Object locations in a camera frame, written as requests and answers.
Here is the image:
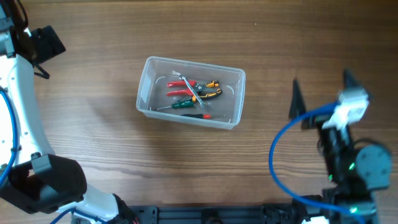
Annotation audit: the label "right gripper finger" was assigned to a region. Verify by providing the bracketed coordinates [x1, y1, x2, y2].
[289, 78, 307, 119]
[343, 68, 363, 91]

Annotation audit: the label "orange black long-nose pliers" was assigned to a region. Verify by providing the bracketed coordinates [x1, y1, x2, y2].
[192, 80, 223, 100]

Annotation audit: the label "black red handled screwdriver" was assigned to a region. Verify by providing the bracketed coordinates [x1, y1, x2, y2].
[182, 114, 225, 119]

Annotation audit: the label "silver L-shaped socket wrench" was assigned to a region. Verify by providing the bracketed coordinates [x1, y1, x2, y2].
[172, 70, 206, 109]

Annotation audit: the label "red handled pruning shears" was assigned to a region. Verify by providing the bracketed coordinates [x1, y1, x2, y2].
[166, 80, 203, 96]

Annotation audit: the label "green handled screwdriver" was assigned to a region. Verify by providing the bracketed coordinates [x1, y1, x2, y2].
[157, 96, 196, 110]

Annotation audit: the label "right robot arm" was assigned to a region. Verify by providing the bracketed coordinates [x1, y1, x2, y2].
[301, 70, 392, 223]

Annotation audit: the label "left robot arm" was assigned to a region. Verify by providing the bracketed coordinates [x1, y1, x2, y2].
[1, 1, 139, 223]

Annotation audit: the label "clear plastic container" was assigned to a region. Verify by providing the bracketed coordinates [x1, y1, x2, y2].
[136, 57, 246, 129]

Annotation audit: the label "right blue cable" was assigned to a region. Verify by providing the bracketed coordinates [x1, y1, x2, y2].
[268, 101, 368, 224]

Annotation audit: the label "blue cable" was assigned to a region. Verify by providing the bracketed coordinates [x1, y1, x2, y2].
[0, 88, 106, 224]
[268, 101, 368, 224]

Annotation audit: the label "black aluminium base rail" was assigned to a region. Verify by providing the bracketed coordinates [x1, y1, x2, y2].
[130, 203, 331, 224]

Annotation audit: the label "left blue cable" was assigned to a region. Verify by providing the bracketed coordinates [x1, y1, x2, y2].
[0, 88, 106, 224]

